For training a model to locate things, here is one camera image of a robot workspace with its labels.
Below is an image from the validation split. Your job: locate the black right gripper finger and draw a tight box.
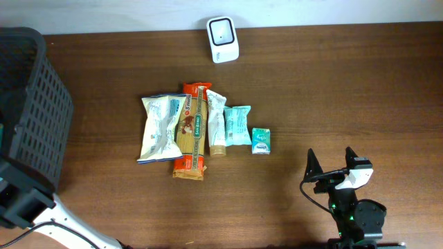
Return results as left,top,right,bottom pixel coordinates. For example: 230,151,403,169
345,147,358,169
303,148,323,182

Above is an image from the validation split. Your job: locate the teal tissue pack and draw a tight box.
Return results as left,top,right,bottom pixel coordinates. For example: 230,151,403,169
252,128,271,155

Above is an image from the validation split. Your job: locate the teal wet wipes packet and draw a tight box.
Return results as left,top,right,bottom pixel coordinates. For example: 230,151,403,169
224,106,252,147

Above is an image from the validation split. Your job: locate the white cream tube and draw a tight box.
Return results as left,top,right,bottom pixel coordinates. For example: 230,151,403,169
206,90,226,157

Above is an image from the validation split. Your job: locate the San Remo spaghetti packet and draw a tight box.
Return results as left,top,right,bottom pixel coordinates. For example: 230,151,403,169
172,82,212,181

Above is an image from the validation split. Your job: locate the white chips bag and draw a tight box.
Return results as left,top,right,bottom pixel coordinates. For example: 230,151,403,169
137,93,187,164

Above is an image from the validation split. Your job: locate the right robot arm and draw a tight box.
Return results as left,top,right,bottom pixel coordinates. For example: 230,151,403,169
299,147,406,249

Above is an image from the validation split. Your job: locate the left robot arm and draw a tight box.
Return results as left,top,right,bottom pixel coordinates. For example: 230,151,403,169
1,157,129,249

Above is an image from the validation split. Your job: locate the white barcode scanner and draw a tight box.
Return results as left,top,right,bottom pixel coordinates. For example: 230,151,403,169
206,17,239,64

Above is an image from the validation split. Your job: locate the grey plastic basket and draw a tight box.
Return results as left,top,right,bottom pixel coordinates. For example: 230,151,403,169
1,27,73,187

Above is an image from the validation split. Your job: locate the black right camera cable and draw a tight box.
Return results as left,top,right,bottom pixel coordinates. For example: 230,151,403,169
299,167,350,215

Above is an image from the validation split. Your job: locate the black camera cable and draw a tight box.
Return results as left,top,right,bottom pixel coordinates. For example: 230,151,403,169
299,167,350,215
0,221,101,249

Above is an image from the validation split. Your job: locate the black left camera cable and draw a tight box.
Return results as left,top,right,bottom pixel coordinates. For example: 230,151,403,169
0,221,101,249

